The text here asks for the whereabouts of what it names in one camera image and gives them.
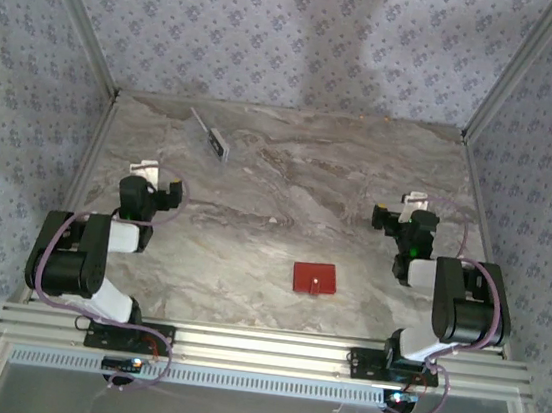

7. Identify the red leather card holder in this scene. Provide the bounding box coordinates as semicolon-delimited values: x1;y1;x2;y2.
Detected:
290;259;340;299

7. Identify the small circuit board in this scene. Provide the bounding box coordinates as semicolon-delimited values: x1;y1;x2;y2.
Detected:
381;388;421;410
101;354;145;376

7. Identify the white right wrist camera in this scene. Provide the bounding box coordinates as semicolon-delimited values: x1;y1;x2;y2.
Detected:
400;189;433;222

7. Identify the aluminium side rail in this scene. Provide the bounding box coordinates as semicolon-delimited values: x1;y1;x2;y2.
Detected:
0;81;122;413
431;137;552;413

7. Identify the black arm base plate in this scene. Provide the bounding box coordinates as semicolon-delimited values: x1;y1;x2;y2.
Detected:
82;314;179;358
345;345;443;390

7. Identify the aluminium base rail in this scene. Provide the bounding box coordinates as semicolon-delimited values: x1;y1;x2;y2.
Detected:
0;294;539;406

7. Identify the aluminium frame post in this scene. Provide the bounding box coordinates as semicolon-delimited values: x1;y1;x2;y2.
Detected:
18;0;133;101
460;0;552;151

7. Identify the grey slotted cable duct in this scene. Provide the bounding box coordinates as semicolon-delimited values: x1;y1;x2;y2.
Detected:
7;340;389;411

